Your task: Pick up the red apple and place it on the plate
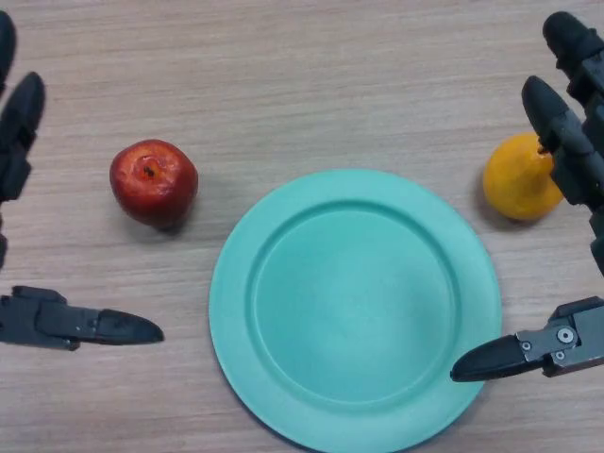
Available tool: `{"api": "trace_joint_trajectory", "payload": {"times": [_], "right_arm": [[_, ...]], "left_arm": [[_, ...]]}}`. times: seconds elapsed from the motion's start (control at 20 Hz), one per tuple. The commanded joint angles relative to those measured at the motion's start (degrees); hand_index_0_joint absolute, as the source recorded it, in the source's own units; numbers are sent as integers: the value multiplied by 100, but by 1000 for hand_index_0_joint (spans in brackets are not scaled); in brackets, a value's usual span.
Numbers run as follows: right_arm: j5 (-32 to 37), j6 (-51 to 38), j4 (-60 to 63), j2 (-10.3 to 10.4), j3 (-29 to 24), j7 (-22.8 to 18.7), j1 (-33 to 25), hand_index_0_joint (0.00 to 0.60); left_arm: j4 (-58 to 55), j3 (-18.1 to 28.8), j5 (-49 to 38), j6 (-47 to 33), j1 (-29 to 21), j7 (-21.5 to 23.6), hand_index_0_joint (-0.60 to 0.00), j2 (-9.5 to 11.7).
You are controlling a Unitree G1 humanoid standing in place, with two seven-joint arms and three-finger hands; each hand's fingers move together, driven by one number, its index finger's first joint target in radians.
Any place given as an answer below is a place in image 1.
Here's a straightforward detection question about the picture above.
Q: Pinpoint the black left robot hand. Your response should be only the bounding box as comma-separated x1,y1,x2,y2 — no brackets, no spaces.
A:
0,9,165,352

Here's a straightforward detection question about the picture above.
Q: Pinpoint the red apple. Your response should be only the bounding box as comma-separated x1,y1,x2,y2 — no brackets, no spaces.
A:
109,138,199,230

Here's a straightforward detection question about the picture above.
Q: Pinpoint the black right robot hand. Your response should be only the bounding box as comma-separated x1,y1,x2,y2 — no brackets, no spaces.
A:
449,10,604,383

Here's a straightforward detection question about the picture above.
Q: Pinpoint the green round plate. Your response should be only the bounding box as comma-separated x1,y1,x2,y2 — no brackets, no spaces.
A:
209,169,503,453

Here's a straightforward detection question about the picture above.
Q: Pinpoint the yellow pear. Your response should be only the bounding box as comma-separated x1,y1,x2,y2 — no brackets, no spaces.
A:
481,132,566,222

